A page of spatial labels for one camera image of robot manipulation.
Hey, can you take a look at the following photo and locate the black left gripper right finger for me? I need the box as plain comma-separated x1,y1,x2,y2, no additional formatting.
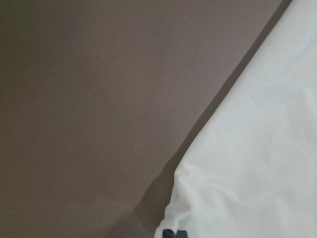
176,230,188,238

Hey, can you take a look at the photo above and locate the cream long-sleeve Twinkle shirt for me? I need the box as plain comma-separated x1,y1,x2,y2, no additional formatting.
155,0,317,238

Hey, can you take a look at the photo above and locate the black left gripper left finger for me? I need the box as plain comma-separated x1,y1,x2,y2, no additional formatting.
162,229,175,238

